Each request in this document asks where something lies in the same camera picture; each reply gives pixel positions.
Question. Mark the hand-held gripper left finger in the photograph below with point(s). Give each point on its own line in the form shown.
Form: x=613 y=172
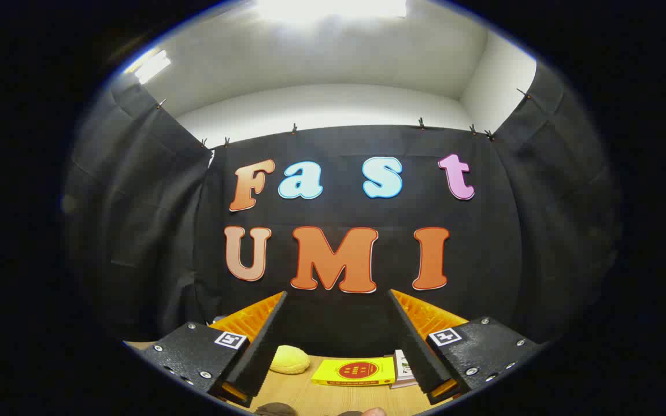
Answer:
x=258 y=352

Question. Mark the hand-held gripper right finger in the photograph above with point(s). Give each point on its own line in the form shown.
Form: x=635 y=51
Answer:
x=417 y=352

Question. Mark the brown fuzzy slipper shoe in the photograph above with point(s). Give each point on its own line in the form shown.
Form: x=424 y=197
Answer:
x=349 y=413
x=275 y=409

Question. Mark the white book with colourful cover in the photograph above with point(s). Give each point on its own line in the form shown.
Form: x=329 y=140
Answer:
x=403 y=364

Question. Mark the yellow plush bread toy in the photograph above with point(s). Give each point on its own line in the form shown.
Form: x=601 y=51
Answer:
x=289 y=359

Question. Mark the yellow book with red circle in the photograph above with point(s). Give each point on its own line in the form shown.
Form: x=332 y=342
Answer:
x=356 y=371

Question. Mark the small ceiling light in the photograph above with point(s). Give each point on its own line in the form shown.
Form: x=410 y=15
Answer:
x=151 y=66

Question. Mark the large ceiling light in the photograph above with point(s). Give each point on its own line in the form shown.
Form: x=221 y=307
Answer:
x=333 y=8

